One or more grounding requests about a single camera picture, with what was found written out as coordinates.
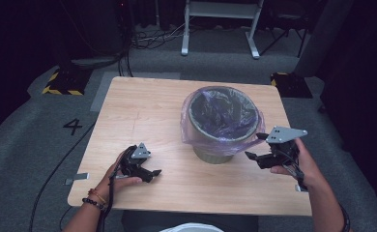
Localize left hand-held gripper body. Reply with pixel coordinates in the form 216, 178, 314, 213
119, 142, 153, 179

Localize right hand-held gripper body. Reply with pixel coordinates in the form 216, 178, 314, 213
265, 126, 308, 169

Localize purple plastic bag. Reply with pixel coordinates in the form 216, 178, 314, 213
180, 85, 267, 158

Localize green plastic bin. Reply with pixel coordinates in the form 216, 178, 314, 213
185, 86, 262, 165

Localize person's right hand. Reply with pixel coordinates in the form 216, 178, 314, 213
270, 138, 327, 191

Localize person's left hand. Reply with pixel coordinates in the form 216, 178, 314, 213
94, 150, 144, 206

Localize person's dark trousers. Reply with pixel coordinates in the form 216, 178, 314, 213
121, 210, 260, 232

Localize black yellow striped base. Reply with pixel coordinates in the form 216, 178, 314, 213
42, 68, 93, 97
270, 72, 314, 100

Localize person's white shirt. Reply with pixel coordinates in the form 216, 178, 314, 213
159, 221, 225, 232

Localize black wrist band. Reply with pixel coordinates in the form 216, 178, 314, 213
338, 204, 352, 232

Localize black tripod stand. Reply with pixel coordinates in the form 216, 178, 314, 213
259, 13, 310, 60

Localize grey pillar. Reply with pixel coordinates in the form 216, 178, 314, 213
293, 0, 355, 78

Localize dark equipment tower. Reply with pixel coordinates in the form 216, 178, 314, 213
112, 0, 136, 56

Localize right hand-held gripper cable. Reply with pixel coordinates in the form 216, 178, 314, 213
282, 150, 308, 193

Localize hand-held gripper cable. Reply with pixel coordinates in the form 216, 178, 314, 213
99, 145, 138, 232
282, 150, 308, 193

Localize left hand-held gripper cable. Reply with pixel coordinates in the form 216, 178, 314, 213
99, 145, 138, 232

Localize orange thread bracelet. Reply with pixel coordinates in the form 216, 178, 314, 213
87, 188, 108, 205

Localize dark beaded bracelet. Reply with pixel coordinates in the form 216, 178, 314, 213
81, 197, 106, 213

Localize black floor cable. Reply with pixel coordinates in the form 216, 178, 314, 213
28, 120, 98, 232

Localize bundle of floor cables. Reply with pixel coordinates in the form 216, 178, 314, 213
130, 21, 190, 51

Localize white metal table frame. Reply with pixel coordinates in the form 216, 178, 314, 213
180, 0, 265, 60

